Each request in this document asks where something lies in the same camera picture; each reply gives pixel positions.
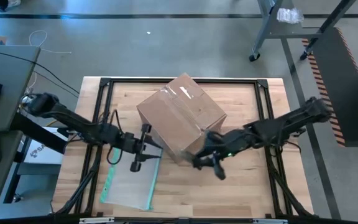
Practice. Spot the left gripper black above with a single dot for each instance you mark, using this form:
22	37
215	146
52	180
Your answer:
135	144

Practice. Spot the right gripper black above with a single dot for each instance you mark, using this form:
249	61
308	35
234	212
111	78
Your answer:
222	144

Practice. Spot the clear teal-edged zip pouch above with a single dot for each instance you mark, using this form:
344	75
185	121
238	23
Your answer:
129	183

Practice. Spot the brown cardboard box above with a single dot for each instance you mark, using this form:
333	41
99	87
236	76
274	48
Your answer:
179	115

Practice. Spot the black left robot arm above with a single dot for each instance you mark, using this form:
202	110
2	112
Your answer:
73	119

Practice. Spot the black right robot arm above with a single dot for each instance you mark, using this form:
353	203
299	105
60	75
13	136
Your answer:
291	121

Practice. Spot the white box with logo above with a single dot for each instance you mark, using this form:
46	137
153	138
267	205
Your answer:
47	155

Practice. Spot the black diagonal support bar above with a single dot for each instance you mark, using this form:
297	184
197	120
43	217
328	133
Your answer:
39	133

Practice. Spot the white power adapter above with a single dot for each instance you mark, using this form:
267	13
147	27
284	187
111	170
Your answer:
26	100

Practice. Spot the black mat orange-striped edge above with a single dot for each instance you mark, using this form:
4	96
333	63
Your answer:
340	93

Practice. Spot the grey metal cart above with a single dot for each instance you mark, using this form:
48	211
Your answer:
286	31

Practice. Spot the grey desk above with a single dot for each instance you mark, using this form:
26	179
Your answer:
8	68

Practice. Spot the crumpled clear plastic bag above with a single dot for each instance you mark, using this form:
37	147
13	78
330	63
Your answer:
289	15

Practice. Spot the person's foot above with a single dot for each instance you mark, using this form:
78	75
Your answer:
9	3

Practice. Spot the silver bracket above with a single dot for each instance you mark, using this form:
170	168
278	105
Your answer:
96	220
270	221

